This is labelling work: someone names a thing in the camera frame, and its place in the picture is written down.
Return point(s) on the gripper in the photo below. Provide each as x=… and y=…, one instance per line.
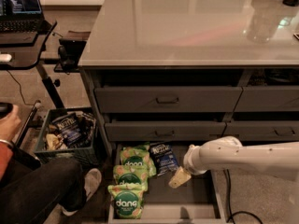
x=191, y=160

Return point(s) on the blue Kettle chip bag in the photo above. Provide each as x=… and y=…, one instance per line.
x=164, y=158

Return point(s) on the green Dang bag middle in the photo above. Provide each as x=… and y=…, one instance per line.
x=127, y=174

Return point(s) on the green dang bag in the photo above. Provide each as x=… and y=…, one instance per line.
x=127, y=174
x=128, y=200
x=138, y=155

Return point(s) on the green Dang bag back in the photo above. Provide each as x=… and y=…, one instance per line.
x=138, y=155

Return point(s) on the green Dang bag front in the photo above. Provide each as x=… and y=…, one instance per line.
x=128, y=200

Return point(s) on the middle left drawer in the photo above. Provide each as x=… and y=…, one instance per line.
x=179, y=127

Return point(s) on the top left drawer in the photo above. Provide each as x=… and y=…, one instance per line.
x=166, y=99

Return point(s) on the middle right drawer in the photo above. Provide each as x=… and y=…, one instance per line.
x=263, y=130

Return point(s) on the grey drawer cabinet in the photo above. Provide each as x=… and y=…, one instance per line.
x=206, y=43

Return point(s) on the blue Kettle bag in crate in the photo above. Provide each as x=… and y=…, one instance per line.
x=69, y=129

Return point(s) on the top right drawer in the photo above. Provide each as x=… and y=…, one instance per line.
x=268, y=98

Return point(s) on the yellow snack bag in crate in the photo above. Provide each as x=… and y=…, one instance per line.
x=55, y=142

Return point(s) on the person's hand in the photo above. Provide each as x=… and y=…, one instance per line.
x=10, y=124

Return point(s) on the white shoe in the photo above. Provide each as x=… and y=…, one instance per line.
x=93, y=180

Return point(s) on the green plastic crate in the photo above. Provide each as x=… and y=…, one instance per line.
x=84, y=151

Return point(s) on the person leg dark trousers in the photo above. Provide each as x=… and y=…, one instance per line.
x=28, y=196

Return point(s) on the black stool with device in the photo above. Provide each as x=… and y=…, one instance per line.
x=71, y=47

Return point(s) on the white object on desk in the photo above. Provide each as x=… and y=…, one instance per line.
x=5, y=58

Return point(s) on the black laptop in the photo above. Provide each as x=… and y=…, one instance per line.
x=20, y=16

